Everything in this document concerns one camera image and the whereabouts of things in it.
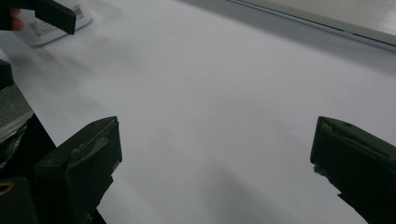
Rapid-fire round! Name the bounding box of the silver metal rail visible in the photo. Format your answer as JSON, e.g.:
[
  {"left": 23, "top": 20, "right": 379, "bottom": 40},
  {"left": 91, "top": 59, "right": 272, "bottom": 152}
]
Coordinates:
[{"left": 0, "top": 110, "right": 35, "bottom": 143}]

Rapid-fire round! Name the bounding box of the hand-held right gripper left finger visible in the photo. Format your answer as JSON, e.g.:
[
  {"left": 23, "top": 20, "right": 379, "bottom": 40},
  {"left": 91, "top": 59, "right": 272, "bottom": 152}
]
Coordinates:
[{"left": 34, "top": 116, "right": 123, "bottom": 224}]

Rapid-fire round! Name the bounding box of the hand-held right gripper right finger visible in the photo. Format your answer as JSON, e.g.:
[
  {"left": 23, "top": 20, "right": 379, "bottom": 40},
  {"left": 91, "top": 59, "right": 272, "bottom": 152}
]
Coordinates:
[{"left": 309, "top": 116, "right": 396, "bottom": 224}]

